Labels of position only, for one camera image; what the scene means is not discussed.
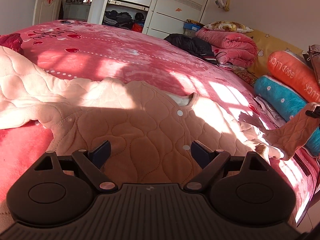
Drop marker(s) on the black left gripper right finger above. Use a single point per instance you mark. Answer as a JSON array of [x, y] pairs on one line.
[[212, 164]]

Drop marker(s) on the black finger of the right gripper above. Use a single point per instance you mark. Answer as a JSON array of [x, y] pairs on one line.
[[313, 113]]

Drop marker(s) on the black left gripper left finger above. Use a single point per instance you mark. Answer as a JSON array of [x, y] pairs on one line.
[[88, 165]]

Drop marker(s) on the pink quilted pajama top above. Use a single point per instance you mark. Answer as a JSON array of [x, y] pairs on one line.
[[149, 132]]

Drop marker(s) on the dark clothes lower shelf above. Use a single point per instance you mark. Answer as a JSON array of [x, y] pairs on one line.
[[124, 20]]

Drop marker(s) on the white bedroom door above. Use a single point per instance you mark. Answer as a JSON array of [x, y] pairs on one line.
[[44, 12]]

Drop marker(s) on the teal flower print pillow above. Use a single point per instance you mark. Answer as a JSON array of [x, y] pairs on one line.
[[282, 99]]

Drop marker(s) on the orange good luck pillow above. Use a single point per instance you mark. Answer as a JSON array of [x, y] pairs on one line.
[[289, 69]]

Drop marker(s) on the folded mauve puffer jacket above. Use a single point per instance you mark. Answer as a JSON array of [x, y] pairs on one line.
[[312, 58]]

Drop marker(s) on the yellow cartoon headboard cover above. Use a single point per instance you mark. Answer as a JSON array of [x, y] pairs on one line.
[[266, 45]]

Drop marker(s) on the folded pink fleece blanket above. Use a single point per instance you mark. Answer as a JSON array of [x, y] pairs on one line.
[[230, 47]]

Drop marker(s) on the black jacket on bed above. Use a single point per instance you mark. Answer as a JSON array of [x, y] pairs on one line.
[[194, 46]]

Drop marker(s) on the floral yellow white pillow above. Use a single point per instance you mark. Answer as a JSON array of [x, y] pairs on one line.
[[228, 26]]

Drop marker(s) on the blue box by wardrobe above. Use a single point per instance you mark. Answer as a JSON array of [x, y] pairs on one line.
[[191, 26]]

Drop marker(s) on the red quilted down jacket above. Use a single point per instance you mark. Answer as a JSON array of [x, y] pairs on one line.
[[12, 41]]

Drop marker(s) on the white wardrobe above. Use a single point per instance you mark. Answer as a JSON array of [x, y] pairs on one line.
[[162, 17]]

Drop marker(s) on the yellow tassel wall hanging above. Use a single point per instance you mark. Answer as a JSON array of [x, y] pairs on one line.
[[223, 4]]

